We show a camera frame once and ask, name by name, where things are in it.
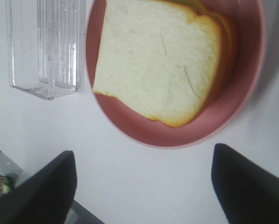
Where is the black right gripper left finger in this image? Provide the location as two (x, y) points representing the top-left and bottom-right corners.
(0, 151), (77, 224)

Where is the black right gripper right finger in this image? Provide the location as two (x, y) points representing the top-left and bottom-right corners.
(211, 143), (279, 224)

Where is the white bread slice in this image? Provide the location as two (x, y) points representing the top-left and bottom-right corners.
(175, 0), (238, 109)

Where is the clear plastic left tray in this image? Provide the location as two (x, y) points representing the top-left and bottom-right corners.
(6, 0), (86, 100)

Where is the pink round plate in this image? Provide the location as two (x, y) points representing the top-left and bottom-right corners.
(94, 0), (268, 149)

